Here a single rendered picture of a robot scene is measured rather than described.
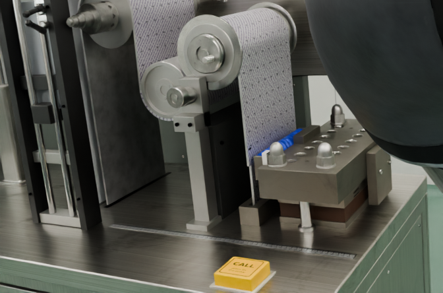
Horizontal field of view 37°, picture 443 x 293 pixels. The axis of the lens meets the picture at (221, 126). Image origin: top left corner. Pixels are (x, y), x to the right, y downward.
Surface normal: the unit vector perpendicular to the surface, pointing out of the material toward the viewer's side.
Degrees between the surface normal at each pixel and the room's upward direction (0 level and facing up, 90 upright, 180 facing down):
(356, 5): 108
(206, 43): 90
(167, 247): 0
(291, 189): 90
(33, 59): 90
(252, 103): 90
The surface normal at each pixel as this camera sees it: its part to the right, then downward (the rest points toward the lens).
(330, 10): -0.88, 0.43
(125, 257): -0.11, -0.97
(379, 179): 0.86, 0.03
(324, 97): -0.50, 0.25
